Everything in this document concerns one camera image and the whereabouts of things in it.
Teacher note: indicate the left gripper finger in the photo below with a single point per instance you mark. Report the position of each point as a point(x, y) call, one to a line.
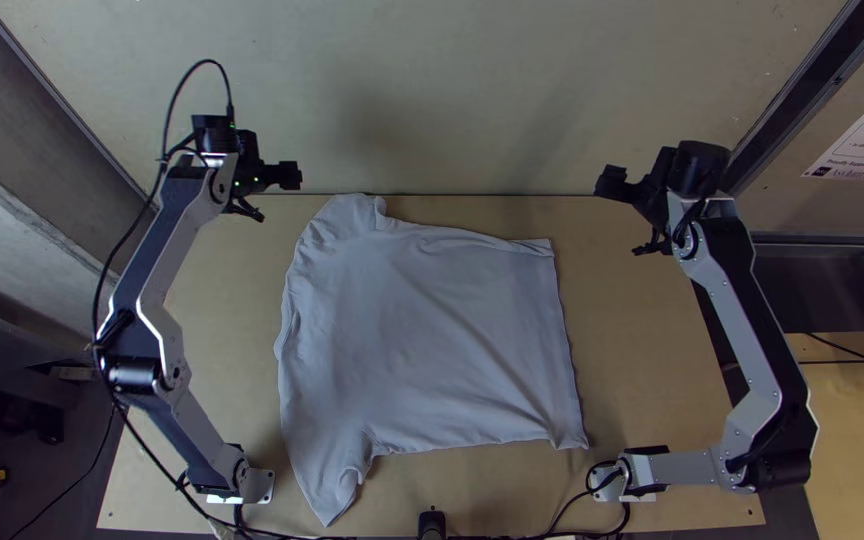
point(241, 206)

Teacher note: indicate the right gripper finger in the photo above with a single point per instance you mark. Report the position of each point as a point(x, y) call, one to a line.
point(653, 249)

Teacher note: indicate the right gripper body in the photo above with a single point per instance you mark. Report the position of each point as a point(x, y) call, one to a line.
point(616, 184)

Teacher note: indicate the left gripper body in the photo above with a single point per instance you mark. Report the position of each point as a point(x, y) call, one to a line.
point(278, 175)

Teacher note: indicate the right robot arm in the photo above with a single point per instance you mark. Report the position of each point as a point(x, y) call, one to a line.
point(739, 322)

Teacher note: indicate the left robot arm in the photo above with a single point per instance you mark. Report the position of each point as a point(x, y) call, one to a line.
point(177, 247)

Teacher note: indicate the white t-shirt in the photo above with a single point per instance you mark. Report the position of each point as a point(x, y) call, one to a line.
point(424, 330)

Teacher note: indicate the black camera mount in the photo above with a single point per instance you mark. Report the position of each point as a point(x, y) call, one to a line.
point(432, 526)

